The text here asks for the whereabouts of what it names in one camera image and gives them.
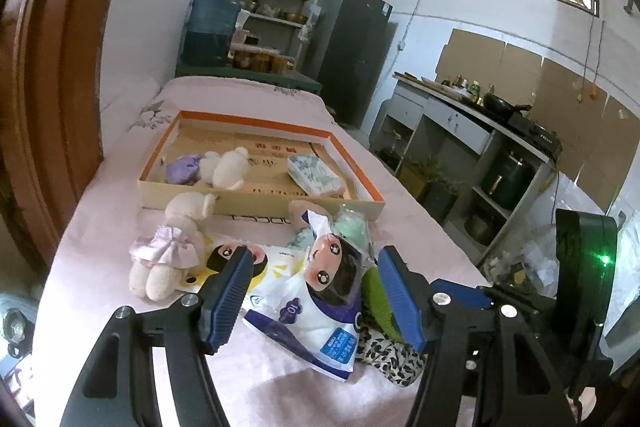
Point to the dark grey refrigerator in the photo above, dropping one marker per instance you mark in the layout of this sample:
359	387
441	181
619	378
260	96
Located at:
350	52

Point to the leopard print cloth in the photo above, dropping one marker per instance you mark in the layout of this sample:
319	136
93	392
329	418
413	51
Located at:
395	359

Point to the black wok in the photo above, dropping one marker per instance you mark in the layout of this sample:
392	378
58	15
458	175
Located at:
500	104

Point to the white purple cartoon face pack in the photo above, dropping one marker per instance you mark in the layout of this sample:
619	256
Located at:
310	322

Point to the small purple plush toy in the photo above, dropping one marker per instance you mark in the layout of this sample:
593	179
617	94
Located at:
182	169

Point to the small white plush toy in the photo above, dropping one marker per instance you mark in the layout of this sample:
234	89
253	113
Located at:
227	167

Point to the orange rimmed cardboard box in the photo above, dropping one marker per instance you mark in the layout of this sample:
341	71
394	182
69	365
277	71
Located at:
260	142

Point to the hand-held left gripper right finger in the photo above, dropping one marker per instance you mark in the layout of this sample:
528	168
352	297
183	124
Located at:
400	302

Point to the grey kitchen counter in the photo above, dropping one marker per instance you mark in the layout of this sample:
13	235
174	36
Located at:
450	122

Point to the white teddy bear pink dress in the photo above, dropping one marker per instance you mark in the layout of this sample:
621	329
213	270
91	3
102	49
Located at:
170	247

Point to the mint green tissue pack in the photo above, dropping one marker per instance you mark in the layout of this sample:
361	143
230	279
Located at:
352	224

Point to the blue patterned wet wipes pack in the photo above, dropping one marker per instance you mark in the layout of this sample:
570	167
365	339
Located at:
315	172

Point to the person's right hand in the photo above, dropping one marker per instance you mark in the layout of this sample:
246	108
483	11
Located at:
582	407

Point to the blue water jug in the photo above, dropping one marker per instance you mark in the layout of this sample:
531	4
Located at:
210	24

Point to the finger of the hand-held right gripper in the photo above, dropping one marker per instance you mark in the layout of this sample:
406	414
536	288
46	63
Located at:
465	291

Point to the black induction cooker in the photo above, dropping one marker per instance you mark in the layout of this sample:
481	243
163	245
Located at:
537	134

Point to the green fluffy towel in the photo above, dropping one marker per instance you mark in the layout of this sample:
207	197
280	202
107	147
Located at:
377	297

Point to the row of condiment bottles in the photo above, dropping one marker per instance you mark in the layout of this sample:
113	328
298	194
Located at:
465	87

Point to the dark green side table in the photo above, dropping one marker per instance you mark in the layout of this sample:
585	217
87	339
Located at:
280	79

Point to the steel pot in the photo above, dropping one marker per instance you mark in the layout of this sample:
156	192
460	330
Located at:
484	227

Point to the dark green cooking pot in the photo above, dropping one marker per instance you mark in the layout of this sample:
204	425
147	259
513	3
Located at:
507	177

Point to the group of glass jars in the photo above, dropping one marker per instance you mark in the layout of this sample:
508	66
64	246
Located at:
260	59

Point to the bunch of green vegetables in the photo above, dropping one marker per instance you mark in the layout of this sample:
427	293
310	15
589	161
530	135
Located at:
430	172

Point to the brown wooden headboard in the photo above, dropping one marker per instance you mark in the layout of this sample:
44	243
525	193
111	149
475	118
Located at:
55	72

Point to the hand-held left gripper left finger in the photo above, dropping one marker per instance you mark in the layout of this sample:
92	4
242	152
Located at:
227	302

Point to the cardboard sheets on wall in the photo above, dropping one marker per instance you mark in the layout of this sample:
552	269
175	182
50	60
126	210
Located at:
570	107

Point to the yellow white tissue pack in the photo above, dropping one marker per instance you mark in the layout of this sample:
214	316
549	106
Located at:
277	264

